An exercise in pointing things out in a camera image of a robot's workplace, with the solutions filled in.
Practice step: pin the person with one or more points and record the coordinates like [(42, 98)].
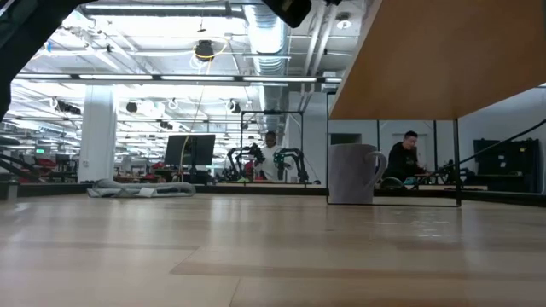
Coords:
[(403, 162), (269, 164)]

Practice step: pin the large black display screen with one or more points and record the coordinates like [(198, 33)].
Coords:
[(189, 149)]

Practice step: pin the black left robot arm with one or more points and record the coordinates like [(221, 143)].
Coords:
[(25, 34)]

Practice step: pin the dark green dome object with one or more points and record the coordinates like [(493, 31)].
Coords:
[(391, 183)]

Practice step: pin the silver ventilation duct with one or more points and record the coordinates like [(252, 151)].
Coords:
[(268, 42)]

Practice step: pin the grey folded cloth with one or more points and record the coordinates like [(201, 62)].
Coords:
[(128, 188)]

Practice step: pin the black metal workcell frame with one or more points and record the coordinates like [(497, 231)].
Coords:
[(273, 112)]

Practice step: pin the dark door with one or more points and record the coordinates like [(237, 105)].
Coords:
[(341, 138)]

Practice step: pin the black aluminium table frame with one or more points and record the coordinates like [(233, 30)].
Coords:
[(256, 189)]

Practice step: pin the blue ceramic mug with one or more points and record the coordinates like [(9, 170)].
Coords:
[(350, 175)]

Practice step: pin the long ceiling light bar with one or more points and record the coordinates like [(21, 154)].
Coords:
[(170, 78)]

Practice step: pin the white square pillar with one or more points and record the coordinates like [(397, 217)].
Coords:
[(97, 136)]

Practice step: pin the black equipment cabinet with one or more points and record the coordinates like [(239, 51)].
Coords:
[(503, 164)]

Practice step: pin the round ceiling sensor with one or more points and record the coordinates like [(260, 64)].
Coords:
[(343, 21)]

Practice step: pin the black workshop robot arm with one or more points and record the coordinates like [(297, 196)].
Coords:
[(294, 155), (251, 152)]

